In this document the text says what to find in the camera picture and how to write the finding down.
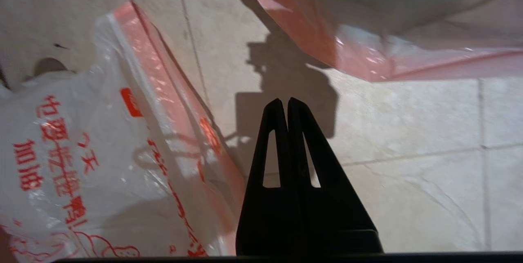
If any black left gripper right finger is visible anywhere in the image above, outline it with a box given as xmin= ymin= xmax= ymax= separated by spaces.
xmin=288 ymin=98 xmax=383 ymax=256

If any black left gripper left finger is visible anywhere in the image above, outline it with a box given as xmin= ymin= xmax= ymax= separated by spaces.
xmin=236 ymin=98 xmax=306 ymax=256

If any white red-printed plastic bag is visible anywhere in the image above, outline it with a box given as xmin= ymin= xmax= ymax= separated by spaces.
xmin=0 ymin=0 xmax=246 ymax=258

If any white garbage bag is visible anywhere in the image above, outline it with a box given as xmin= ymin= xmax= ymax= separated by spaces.
xmin=231 ymin=0 xmax=523 ymax=82

